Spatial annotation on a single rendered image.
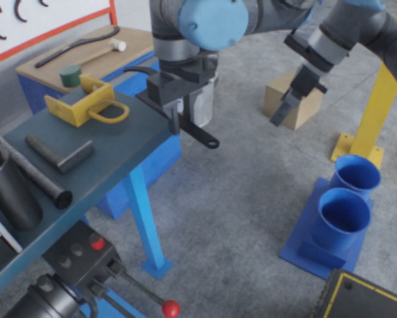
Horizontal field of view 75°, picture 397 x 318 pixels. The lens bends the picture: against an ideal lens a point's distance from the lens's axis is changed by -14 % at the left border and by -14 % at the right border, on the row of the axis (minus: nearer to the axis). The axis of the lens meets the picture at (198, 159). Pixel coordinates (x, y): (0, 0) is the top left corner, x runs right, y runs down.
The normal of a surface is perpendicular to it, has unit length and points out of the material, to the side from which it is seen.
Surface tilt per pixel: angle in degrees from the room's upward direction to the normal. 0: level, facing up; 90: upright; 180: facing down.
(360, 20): 91
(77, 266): 0
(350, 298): 0
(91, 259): 0
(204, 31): 90
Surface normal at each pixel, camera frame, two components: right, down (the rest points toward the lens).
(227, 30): 0.36, 0.64
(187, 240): -0.02, -0.72
